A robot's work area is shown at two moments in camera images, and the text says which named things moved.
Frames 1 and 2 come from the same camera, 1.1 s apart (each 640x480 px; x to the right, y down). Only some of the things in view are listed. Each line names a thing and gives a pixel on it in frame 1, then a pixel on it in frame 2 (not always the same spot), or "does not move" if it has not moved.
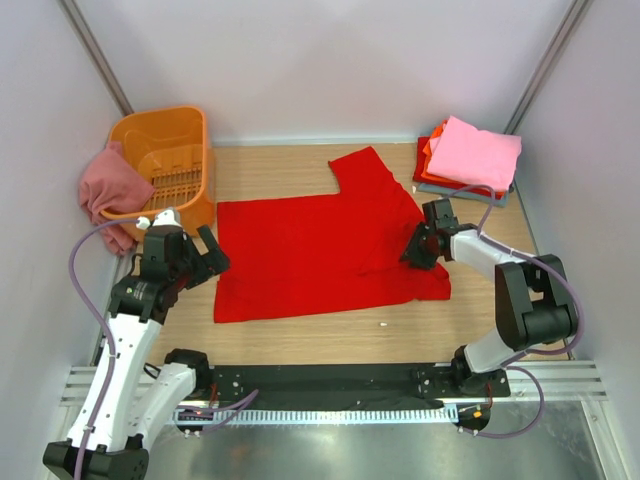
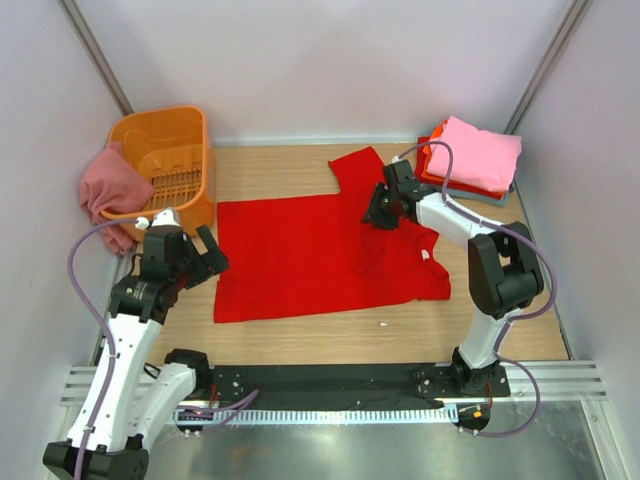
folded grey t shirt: (471, 196) does not move
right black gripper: (417, 251) to (382, 205)
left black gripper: (201, 261) does not move
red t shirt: (292, 256) does not move
